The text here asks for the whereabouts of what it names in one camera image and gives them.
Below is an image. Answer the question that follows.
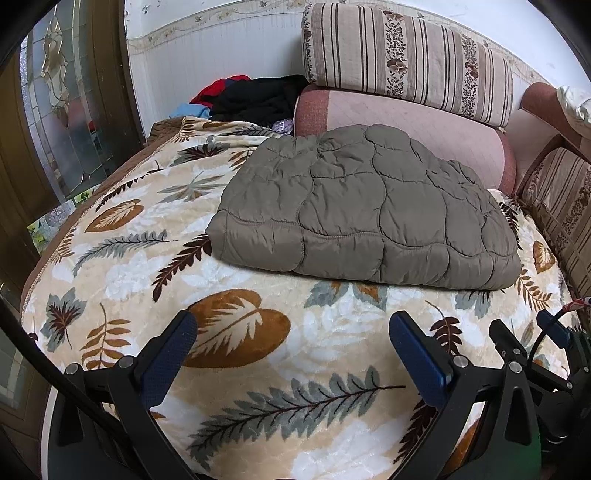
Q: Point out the pink and white sofa cushion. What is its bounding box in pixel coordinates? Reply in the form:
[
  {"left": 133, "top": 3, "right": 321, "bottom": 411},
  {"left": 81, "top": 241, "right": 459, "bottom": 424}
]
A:
[{"left": 504, "top": 82, "right": 591, "bottom": 186}]

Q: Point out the olive quilted puffer jacket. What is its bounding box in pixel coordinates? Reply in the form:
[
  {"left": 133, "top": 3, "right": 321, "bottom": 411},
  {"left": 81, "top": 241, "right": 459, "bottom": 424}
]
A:
[{"left": 205, "top": 124, "right": 523, "bottom": 291}]

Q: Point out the striped floral long cushion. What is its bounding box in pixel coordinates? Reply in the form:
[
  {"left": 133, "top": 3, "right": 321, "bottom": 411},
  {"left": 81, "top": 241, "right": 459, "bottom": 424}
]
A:
[{"left": 301, "top": 2, "right": 514, "bottom": 128}]

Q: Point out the white padded garment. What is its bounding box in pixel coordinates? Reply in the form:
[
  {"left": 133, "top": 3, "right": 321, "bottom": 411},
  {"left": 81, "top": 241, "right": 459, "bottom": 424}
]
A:
[{"left": 556, "top": 85, "right": 591, "bottom": 136}]

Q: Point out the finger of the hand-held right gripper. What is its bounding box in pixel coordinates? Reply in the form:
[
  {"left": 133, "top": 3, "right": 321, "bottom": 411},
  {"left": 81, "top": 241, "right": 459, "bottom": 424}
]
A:
[
  {"left": 536, "top": 310, "right": 573, "bottom": 349},
  {"left": 488, "top": 318, "right": 532, "bottom": 367}
]

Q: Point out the light blue garment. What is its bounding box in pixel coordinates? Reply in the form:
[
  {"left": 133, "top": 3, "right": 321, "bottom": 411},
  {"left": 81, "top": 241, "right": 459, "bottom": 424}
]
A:
[{"left": 168, "top": 102, "right": 214, "bottom": 121}]

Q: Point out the brown striped floral cushion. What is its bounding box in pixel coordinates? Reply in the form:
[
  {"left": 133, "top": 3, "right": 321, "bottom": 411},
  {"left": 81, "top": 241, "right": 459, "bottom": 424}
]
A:
[{"left": 516, "top": 147, "right": 591, "bottom": 303}]

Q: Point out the wooden door with patterned glass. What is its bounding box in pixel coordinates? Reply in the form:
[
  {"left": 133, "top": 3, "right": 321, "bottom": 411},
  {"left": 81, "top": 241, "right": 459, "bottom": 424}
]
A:
[{"left": 0, "top": 0, "right": 145, "bottom": 287}]

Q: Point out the leaf print plush blanket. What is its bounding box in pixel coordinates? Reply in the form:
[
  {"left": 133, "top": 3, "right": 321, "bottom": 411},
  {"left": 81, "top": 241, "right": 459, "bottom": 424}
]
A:
[{"left": 21, "top": 115, "right": 574, "bottom": 480}]

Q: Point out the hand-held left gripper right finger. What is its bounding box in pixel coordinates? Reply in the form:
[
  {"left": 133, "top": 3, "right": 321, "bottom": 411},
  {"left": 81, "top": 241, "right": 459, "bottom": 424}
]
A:
[{"left": 389, "top": 310, "right": 542, "bottom": 480}]

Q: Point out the black cable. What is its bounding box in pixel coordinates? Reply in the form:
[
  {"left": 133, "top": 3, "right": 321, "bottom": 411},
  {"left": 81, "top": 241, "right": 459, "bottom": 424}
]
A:
[{"left": 0, "top": 295, "right": 134, "bottom": 480}]

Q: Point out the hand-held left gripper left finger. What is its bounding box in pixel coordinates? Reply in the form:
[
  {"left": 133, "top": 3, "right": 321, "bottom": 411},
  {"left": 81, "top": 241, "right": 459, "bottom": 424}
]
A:
[{"left": 46, "top": 310, "right": 200, "bottom": 480}]

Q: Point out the black clothes pile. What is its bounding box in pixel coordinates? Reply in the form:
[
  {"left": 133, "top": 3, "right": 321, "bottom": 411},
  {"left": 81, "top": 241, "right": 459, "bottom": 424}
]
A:
[{"left": 209, "top": 74, "right": 309, "bottom": 131}]

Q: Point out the red garment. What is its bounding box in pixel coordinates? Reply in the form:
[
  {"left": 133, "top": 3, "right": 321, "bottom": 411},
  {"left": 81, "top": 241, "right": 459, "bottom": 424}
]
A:
[{"left": 189, "top": 76, "right": 252, "bottom": 105}]

